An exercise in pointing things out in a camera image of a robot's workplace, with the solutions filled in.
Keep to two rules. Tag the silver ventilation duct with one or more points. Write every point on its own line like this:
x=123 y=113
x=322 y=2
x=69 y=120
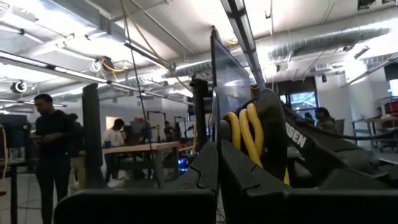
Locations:
x=326 y=40

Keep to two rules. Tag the background desk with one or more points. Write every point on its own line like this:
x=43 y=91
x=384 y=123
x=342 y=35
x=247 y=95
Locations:
x=373 y=119

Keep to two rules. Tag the large flat monitor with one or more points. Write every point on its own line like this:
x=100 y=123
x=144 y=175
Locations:
x=230 y=81

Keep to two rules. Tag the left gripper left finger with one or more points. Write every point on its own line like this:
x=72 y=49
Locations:
x=140 y=207

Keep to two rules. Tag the grey office chair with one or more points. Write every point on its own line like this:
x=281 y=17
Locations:
x=339 y=126

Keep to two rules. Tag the black equipment cart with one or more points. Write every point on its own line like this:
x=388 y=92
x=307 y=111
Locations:
x=14 y=130

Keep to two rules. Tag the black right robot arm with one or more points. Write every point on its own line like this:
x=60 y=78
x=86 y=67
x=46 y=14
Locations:
x=326 y=152

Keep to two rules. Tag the black monitor post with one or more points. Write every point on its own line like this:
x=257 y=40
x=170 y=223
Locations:
x=199 y=109

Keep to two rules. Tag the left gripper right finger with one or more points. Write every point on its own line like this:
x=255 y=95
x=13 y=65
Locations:
x=311 y=208

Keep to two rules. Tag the thin black slanted pole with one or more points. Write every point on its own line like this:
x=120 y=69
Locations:
x=132 y=56

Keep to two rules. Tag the wooden table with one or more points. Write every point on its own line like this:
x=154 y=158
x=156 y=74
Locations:
x=140 y=147

